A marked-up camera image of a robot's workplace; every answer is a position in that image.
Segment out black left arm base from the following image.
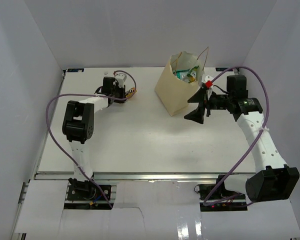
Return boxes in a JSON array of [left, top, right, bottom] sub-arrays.
[[64, 184, 114, 210]]

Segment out teal candy bag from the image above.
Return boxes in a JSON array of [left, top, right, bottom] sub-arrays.
[[174, 70, 189, 80]]

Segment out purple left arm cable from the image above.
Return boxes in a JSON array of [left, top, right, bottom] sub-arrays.
[[45, 70, 137, 210]]

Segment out green Skittles packet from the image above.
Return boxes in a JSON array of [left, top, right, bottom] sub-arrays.
[[183, 65, 199, 84]]

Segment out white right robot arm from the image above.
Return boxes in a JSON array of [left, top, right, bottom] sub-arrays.
[[184, 75, 300, 203]]

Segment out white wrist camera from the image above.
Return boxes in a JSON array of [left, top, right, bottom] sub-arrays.
[[200, 74, 213, 100], [115, 73, 127, 88]]

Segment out beige paper bag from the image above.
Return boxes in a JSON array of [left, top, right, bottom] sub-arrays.
[[154, 47, 209, 116]]

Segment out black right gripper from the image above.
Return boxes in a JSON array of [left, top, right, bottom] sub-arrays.
[[183, 87, 233, 125]]

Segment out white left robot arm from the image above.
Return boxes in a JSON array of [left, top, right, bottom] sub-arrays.
[[62, 73, 127, 200]]

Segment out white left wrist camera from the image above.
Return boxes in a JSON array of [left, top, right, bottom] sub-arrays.
[[115, 73, 127, 88]]

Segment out aluminium table frame rail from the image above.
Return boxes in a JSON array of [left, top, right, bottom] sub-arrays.
[[33, 172, 276, 181]]

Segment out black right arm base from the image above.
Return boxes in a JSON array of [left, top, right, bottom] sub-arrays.
[[193, 184, 248, 213]]

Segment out white paper sheet front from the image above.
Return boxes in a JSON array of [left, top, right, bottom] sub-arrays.
[[15, 180, 300, 240]]

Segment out yellow M&M's packet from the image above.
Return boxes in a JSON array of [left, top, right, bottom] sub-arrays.
[[125, 87, 137, 99]]

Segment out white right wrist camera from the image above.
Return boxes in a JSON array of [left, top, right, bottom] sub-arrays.
[[200, 74, 213, 100]]

